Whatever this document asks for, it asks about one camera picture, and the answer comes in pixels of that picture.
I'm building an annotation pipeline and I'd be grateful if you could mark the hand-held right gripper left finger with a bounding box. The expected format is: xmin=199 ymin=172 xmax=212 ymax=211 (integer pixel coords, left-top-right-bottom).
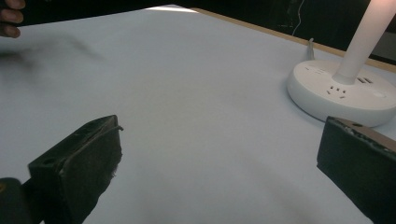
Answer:
xmin=27 ymin=114 xmax=124 ymax=224

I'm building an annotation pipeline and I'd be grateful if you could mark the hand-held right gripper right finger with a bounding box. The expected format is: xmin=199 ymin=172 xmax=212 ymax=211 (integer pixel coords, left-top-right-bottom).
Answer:
xmin=316 ymin=116 xmax=396 ymax=224

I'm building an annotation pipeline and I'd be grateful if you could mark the white round lamp base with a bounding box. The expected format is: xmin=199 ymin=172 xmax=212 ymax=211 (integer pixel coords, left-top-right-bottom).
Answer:
xmin=286 ymin=0 xmax=396 ymax=128

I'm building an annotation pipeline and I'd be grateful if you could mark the white lamp cable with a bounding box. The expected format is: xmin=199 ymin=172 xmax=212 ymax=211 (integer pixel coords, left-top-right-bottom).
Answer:
xmin=305 ymin=37 xmax=316 ymax=62

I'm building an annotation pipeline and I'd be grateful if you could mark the thin white hanging cable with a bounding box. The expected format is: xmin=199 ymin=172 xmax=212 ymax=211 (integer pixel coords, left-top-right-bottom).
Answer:
xmin=291 ymin=0 xmax=306 ymax=36

